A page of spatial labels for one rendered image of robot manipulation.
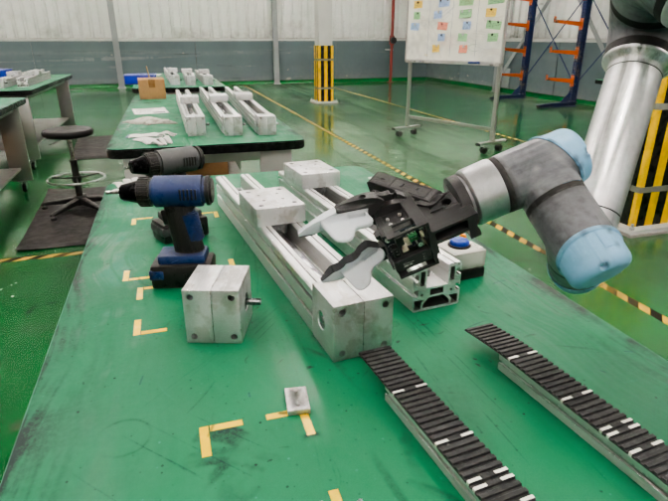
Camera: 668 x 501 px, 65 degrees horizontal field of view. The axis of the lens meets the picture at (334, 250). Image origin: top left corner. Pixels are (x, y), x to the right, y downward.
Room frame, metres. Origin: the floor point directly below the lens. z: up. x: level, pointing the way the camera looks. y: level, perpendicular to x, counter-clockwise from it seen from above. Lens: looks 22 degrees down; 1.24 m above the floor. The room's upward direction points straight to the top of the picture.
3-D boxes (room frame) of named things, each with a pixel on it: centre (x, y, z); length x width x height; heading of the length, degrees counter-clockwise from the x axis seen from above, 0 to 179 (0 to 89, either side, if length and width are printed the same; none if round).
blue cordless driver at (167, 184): (0.97, 0.33, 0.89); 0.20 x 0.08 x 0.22; 95
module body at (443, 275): (1.23, -0.03, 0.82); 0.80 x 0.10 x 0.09; 23
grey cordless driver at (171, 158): (1.22, 0.40, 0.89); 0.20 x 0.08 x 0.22; 130
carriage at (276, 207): (1.15, 0.14, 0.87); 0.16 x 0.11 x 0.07; 23
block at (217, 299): (0.79, 0.18, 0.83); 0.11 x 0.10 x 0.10; 88
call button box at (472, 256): (1.02, -0.25, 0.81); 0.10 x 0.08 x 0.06; 113
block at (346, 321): (0.75, -0.04, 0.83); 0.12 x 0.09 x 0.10; 113
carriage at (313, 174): (1.46, 0.06, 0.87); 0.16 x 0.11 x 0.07; 23
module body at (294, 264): (1.15, 0.14, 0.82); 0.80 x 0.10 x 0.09; 23
